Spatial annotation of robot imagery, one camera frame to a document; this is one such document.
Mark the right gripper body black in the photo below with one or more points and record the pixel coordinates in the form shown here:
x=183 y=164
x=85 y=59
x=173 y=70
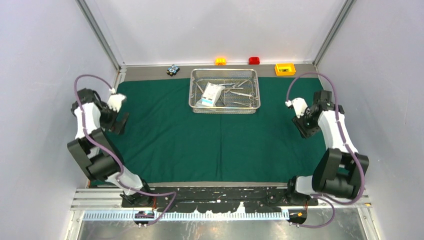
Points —
x=306 y=124

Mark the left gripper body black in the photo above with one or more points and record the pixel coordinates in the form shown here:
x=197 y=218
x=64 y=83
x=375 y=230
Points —
x=108 y=121

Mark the green surgical cloth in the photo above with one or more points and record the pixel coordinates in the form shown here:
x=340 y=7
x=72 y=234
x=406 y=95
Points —
x=165 y=141

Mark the metal mesh tray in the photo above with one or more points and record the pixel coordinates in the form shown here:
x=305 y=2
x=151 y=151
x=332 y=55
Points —
x=238 y=80

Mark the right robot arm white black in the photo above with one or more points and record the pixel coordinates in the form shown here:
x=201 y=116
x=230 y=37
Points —
x=341 y=170

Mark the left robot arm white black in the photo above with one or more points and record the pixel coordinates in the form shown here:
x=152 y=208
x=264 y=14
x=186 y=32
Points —
x=95 y=154

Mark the surgical forceps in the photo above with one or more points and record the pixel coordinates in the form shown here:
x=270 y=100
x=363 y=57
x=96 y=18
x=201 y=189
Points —
x=249 y=105

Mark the surgical scissors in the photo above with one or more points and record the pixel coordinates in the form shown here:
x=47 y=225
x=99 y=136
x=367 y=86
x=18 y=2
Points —
x=250 y=96

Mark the yellow toy block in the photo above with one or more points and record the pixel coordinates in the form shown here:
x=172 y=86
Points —
x=285 y=69

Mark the small blue black toy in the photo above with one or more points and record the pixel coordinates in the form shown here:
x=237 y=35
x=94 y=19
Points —
x=172 y=70

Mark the red toy brick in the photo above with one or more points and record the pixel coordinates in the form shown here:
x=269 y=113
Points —
x=254 y=60

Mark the white paper packet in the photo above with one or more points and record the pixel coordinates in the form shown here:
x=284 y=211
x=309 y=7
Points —
x=210 y=95

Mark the orange toy brick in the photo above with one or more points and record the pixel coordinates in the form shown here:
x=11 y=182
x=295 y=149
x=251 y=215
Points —
x=220 y=61

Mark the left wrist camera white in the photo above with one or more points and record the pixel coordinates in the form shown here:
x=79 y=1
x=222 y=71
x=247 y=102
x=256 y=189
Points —
x=115 y=102

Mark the aluminium frame rail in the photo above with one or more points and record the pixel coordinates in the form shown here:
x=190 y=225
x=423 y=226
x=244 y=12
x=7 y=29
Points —
x=109 y=199

